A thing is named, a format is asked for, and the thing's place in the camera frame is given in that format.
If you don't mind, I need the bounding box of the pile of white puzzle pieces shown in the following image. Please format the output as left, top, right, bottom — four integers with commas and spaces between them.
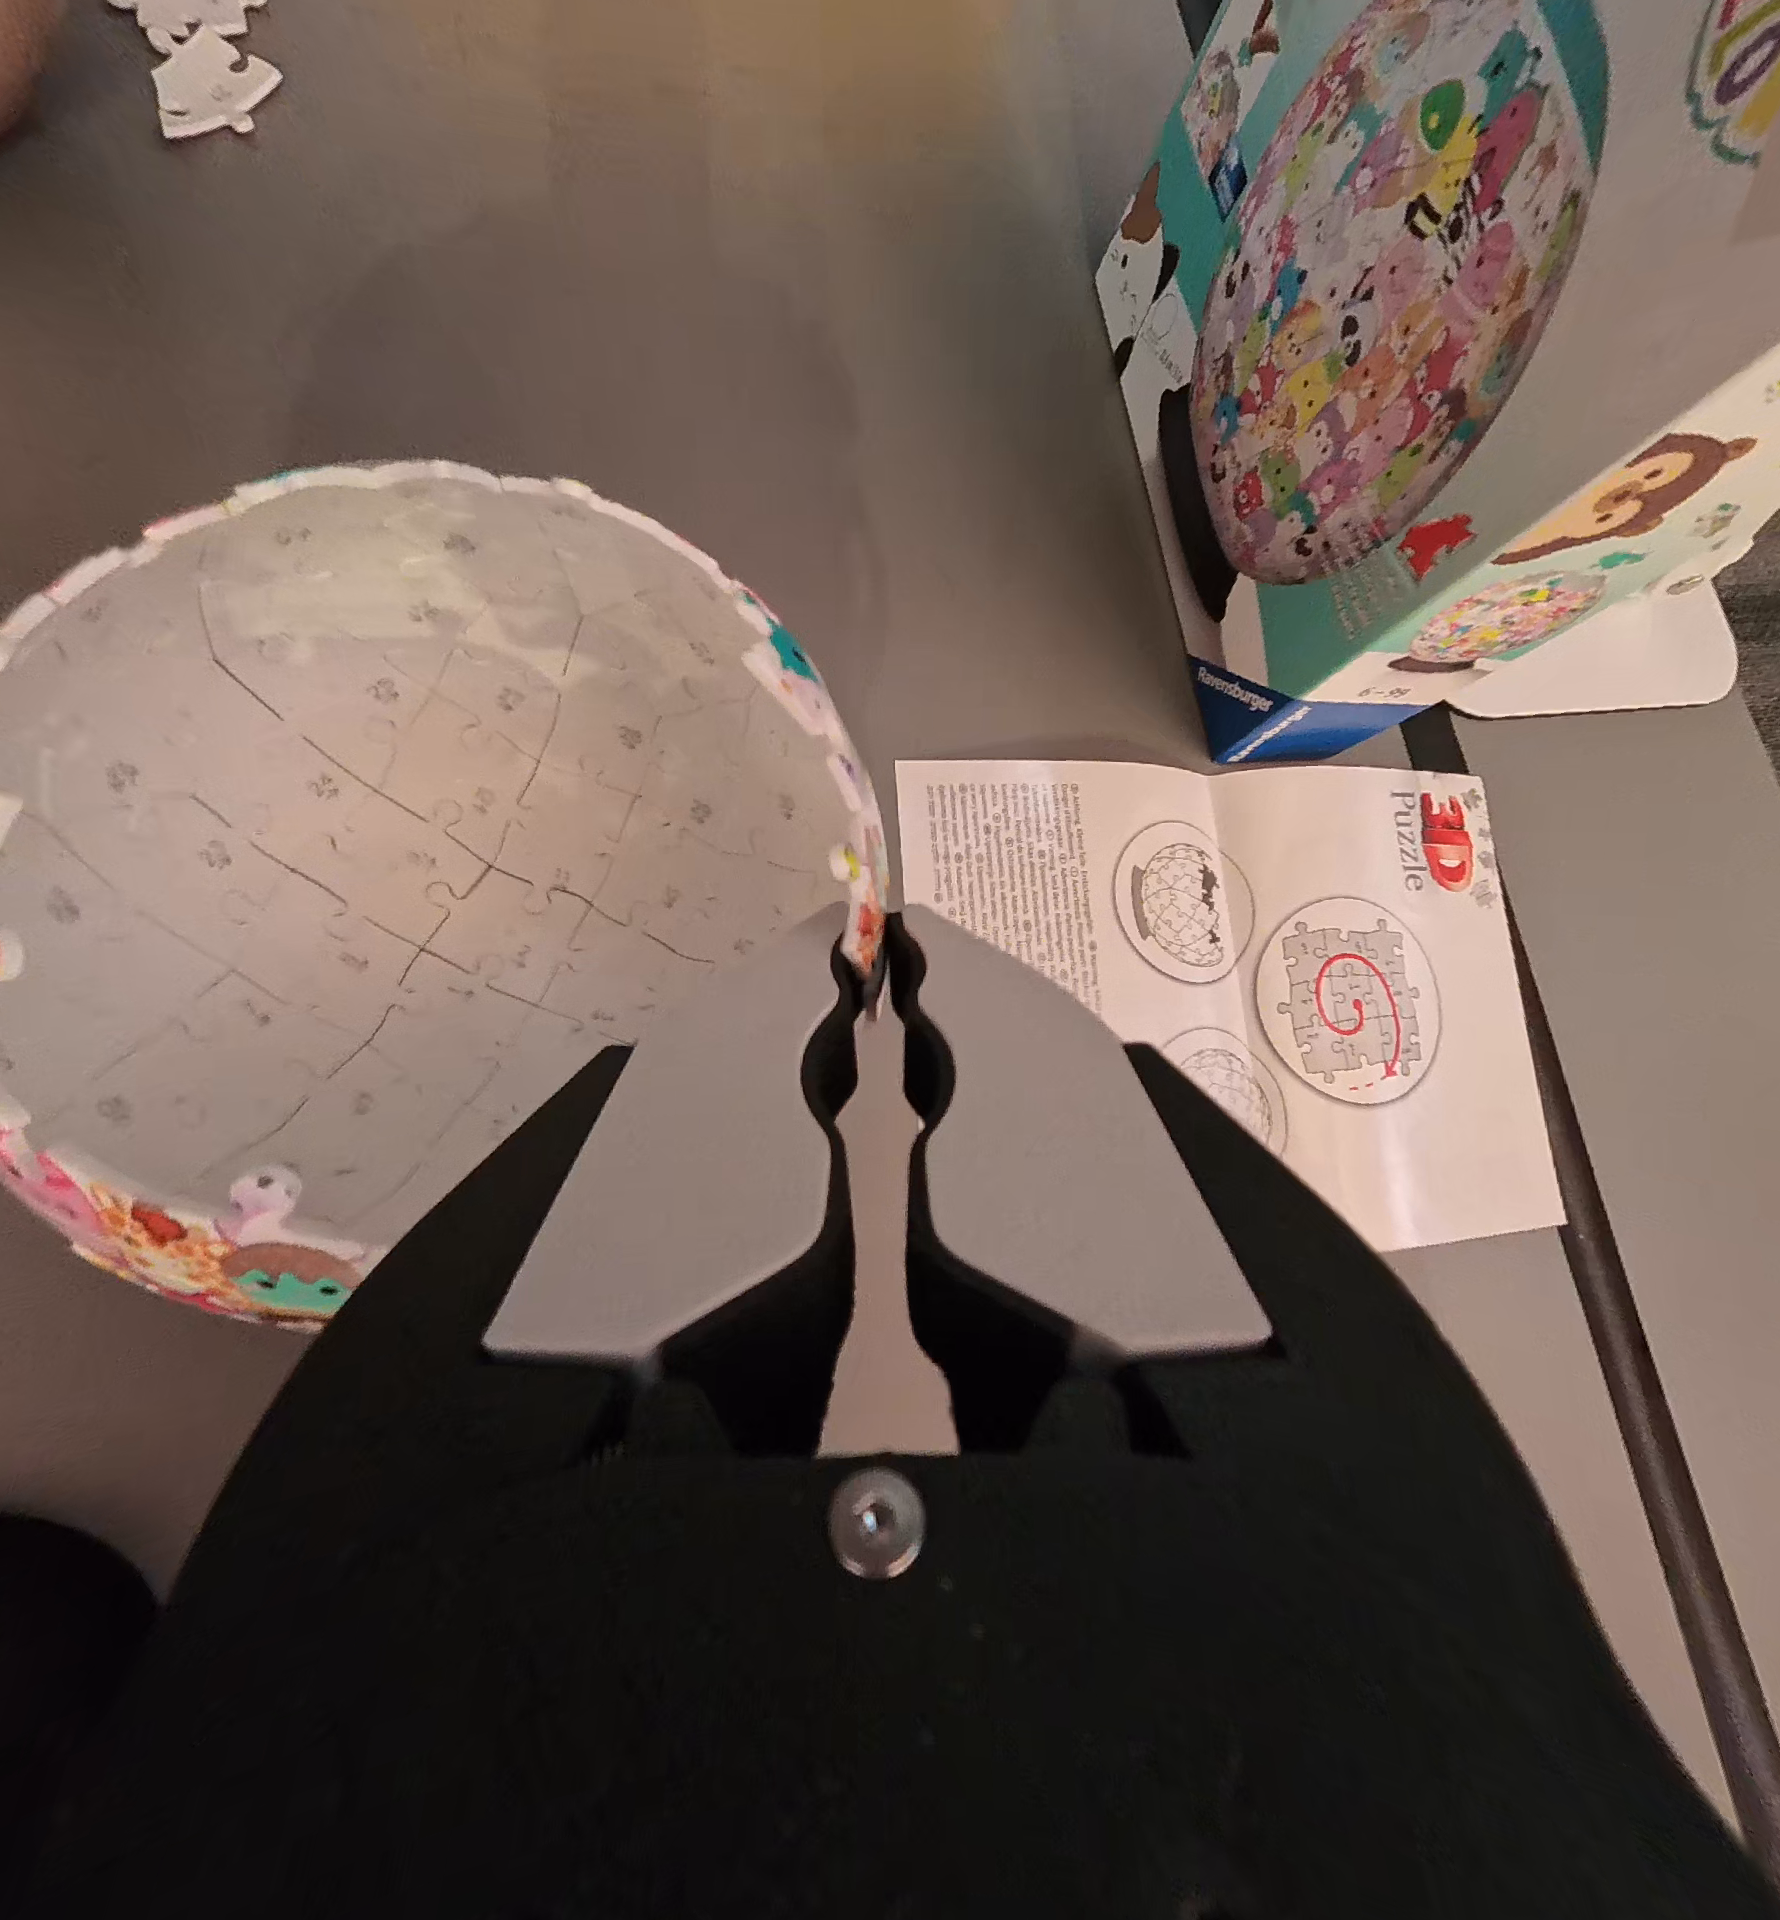
106, 0, 287, 144

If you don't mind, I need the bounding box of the colourful puzzle ball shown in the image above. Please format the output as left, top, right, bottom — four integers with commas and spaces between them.
0, 462, 892, 1338

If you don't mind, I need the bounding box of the white sign stand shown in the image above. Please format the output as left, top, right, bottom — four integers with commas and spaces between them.
1445, 577, 1740, 723

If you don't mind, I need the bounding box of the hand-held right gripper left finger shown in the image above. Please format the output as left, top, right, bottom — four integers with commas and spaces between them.
479, 906, 873, 1371

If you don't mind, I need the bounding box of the folded instruction leaflet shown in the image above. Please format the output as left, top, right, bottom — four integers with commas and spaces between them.
892, 758, 1571, 1253

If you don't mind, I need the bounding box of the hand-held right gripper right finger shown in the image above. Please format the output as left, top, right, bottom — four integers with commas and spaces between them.
885, 906, 1278, 1366

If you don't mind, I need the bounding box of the person's black jacket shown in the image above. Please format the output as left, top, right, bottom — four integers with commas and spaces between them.
0, 1507, 165, 1920

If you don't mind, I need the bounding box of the colourful puzzle box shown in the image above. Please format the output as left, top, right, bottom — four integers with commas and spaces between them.
1093, 0, 1780, 768

